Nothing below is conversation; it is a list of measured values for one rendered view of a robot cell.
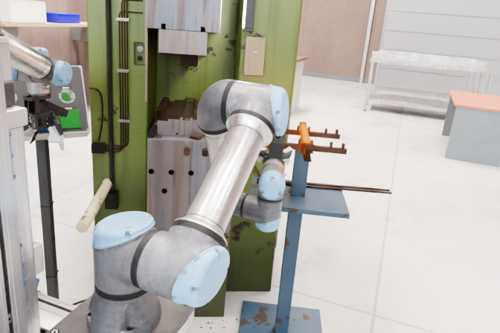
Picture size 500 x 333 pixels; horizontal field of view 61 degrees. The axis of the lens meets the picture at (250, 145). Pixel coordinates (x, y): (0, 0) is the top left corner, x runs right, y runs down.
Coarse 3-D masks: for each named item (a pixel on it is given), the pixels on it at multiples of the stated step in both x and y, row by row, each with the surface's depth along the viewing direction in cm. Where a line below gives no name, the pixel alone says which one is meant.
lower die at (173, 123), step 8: (176, 104) 212; (184, 104) 208; (168, 112) 198; (176, 112) 195; (192, 112) 193; (160, 120) 183; (168, 120) 183; (176, 120) 183; (184, 120) 184; (192, 120) 184; (160, 128) 184; (168, 128) 184; (176, 128) 184; (184, 128) 185; (192, 128) 185
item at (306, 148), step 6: (300, 126) 180; (306, 126) 180; (300, 132) 177; (306, 132) 170; (306, 138) 162; (306, 144) 150; (312, 144) 153; (306, 150) 145; (312, 150) 145; (306, 156) 147
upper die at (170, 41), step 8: (160, 32) 172; (168, 32) 172; (176, 32) 172; (184, 32) 172; (192, 32) 173; (200, 32) 173; (160, 40) 173; (168, 40) 173; (176, 40) 173; (184, 40) 173; (192, 40) 174; (200, 40) 174; (160, 48) 174; (168, 48) 174; (176, 48) 174; (184, 48) 174; (192, 48) 175; (200, 48) 175
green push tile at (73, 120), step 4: (68, 112) 163; (72, 112) 164; (76, 112) 164; (68, 116) 163; (72, 116) 163; (76, 116) 164; (60, 120) 161; (64, 120) 162; (68, 120) 162; (72, 120) 163; (76, 120) 164; (64, 124) 161; (68, 124) 162; (72, 124) 163; (76, 124) 163; (80, 124) 164; (64, 128) 161; (68, 128) 162; (72, 128) 163; (76, 128) 163; (80, 128) 165
